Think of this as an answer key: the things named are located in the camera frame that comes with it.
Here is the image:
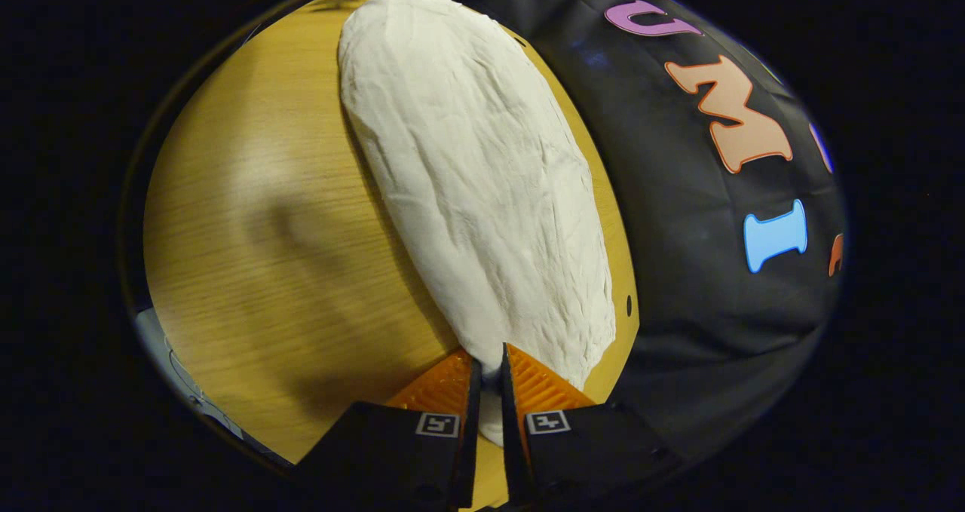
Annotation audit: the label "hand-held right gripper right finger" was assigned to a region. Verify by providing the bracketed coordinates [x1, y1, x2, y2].
[501, 342, 684, 508]

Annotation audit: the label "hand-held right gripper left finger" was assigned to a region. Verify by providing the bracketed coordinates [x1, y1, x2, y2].
[294, 349, 484, 510]

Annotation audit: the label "white jeans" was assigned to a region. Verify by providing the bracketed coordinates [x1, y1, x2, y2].
[338, 0, 617, 449]

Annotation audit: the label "black backdrop cloth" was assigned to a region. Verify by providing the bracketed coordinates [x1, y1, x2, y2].
[422, 0, 849, 464]

